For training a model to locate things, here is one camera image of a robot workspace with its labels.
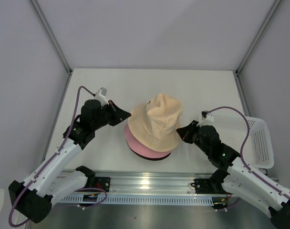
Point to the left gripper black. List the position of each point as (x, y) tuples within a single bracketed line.
[(119, 114)]

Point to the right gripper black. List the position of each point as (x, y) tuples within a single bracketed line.
[(185, 132)]

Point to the beige hat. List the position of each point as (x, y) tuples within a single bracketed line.
[(154, 123)]

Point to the black hat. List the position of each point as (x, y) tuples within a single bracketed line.
[(154, 159)]

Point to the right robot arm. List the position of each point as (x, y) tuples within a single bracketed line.
[(237, 177)]

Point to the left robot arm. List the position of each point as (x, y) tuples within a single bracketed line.
[(35, 196)]

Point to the white plastic basket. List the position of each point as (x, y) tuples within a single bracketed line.
[(233, 129)]

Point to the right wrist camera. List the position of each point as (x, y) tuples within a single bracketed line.
[(207, 118)]

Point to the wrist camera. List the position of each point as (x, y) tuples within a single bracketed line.
[(207, 118), (100, 96)]

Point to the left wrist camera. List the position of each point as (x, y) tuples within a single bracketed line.
[(100, 96)]

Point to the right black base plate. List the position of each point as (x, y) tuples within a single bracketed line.
[(207, 186)]

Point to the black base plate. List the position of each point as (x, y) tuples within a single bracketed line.
[(207, 186), (102, 182)]

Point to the aluminium mounting rail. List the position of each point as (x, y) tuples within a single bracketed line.
[(151, 183)]

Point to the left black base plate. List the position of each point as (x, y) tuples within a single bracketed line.
[(102, 182)]

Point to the white slotted cable duct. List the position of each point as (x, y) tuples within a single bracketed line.
[(190, 200)]

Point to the left aluminium frame post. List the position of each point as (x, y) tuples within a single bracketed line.
[(50, 34)]

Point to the aluminium frame post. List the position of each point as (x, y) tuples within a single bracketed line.
[(50, 34), (259, 35)]

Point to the right aluminium frame post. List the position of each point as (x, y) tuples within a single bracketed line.
[(259, 35)]

